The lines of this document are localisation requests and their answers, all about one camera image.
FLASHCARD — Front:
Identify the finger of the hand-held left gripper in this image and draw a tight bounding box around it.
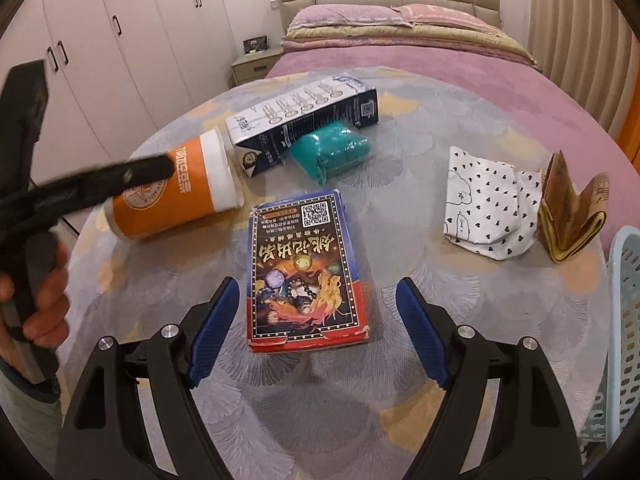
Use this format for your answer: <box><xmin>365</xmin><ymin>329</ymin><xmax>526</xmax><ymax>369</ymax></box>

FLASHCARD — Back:
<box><xmin>25</xmin><ymin>154</ymin><xmax>175</xmax><ymax>213</ymax></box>
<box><xmin>0</xmin><ymin>59</ymin><xmax>51</xmax><ymax>201</ymax></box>

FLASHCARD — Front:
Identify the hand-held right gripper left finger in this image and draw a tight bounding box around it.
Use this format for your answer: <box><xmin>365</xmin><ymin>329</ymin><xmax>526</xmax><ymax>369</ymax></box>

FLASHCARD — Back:
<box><xmin>55</xmin><ymin>276</ymin><xmax>241</xmax><ymax>480</ymax></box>

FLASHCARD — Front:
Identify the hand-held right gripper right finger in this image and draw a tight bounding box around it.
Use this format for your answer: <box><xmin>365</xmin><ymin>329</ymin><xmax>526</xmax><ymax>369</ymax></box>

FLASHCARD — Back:
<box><xmin>396</xmin><ymin>276</ymin><xmax>583</xmax><ymax>480</ymax></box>

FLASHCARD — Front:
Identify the orange paper cup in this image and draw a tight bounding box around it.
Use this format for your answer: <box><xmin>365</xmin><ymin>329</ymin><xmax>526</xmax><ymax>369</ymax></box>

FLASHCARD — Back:
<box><xmin>102</xmin><ymin>129</ymin><xmax>244</xmax><ymax>241</ymax></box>

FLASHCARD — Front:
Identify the red blue printed card box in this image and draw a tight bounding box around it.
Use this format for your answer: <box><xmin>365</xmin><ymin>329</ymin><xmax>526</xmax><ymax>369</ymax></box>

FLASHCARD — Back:
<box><xmin>246</xmin><ymin>190</ymin><xmax>372</xmax><ymax>354</ymax></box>

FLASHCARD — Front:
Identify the light blue plastic basket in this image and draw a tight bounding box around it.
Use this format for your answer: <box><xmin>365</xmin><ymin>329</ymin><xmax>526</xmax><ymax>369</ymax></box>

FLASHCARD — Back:
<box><xmin>582</xmin><ymin>225</ymin><xmax>640</xmax><ymax>456</ymax></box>

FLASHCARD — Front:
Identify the person's left forearm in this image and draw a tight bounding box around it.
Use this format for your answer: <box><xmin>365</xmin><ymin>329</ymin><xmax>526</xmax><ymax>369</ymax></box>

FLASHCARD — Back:
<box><xmin>0</xmin><ymin>330</ymin><xmax>63</xmax><ymax>466</ymax></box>

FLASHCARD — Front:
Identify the person's left hand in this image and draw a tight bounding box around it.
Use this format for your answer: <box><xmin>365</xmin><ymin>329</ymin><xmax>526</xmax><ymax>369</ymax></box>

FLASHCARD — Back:
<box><xmin>22</xmin><ymin>242</ymin><xmax>71</xmax><ymax>350</ymax></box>

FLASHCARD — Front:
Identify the white wardrobe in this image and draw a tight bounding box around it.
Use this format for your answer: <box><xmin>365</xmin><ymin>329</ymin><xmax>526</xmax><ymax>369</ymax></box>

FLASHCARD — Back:
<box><xmin>0</xmin><ymin>0</ymin><xmax>236</xmax><ymax>171</ymax></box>

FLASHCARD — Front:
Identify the white heart-patterned paper bag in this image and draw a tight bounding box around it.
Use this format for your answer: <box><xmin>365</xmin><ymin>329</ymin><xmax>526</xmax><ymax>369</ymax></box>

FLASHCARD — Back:
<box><xmin>442</xmin><ymin>146</ymin><xmax>546</xmax><ymax>261</ymax></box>

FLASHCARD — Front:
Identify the beige nightstand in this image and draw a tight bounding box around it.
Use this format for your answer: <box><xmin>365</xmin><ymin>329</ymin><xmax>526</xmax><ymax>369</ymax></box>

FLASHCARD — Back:
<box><xmin>230</xmin><ymin>42</ymin><xmax>286</xmax><ymax>88</ymax></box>

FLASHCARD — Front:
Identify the teal plastic bag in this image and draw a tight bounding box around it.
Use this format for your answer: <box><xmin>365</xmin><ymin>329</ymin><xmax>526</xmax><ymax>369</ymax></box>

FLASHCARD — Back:
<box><xmin>290</xmin><ymin>121</ymin><xmax>373</xmax><ymax>186</ymax></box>

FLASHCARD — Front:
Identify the long blue white carton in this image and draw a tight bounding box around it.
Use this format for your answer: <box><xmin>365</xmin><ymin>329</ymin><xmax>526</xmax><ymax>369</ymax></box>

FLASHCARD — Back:
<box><xmin>225</xmin><ymin>74</ymin><xmax>379</xmax><ymax>179</ymax></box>

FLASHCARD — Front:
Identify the purple bed blanket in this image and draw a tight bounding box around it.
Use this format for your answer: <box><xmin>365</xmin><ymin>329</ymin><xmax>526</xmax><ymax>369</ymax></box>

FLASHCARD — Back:
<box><xmin>265</xmin><ymin>40</ymin><xmax>636</xmax><ymax>156</ymax></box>

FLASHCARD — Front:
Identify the orange curtain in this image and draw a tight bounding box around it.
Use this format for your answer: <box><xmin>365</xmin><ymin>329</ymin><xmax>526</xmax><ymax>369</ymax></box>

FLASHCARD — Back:
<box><xmin>617</xmin><ymin>125</ymin><xmax>640</xmax><ymax>161</ymax></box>

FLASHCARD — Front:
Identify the purple pillow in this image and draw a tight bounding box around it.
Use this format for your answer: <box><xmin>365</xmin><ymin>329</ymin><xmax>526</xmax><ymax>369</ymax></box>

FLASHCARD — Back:
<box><xmin>285</xmin><ymin>5</ymin><xmax>413</xmax><ymax>41</ymax></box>

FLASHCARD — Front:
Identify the beige folded quilt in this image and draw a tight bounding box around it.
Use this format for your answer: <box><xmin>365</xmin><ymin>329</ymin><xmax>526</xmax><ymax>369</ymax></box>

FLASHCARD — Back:
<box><xmin>282</xmin><ymin>20</ymin><xmax>541</xmax><ymax>68</ymax></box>

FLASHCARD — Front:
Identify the pink pillow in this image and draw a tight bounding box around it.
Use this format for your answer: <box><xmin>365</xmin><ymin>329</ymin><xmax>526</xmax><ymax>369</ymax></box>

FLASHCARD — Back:
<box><xmin>392</xmin><ymin>2</ymin><xmax>488</xmax><ymax>28</ymax></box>

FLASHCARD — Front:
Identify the beige curtain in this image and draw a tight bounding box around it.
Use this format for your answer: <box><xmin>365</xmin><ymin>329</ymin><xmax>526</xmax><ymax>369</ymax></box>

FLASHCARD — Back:
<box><xmin>525</xmin><ymin>0</ymin><xmax>640</xmax><ymax>136</ymax></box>

